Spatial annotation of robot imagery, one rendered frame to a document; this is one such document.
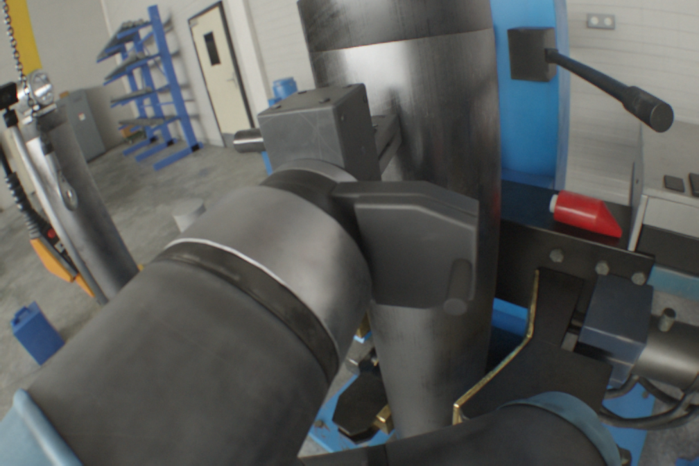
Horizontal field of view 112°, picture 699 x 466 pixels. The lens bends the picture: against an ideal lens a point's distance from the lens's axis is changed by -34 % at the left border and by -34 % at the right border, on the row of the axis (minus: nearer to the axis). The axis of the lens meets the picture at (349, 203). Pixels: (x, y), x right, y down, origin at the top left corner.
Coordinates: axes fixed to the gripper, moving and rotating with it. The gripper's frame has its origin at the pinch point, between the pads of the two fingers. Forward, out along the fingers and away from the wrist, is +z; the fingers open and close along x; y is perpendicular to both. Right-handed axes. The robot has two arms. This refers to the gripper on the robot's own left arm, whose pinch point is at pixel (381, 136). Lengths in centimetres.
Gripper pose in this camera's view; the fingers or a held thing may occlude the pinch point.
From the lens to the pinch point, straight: 31.7
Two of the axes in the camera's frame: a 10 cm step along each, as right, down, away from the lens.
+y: -9.2, -0.2, 3.9
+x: 1.9, 8.6, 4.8
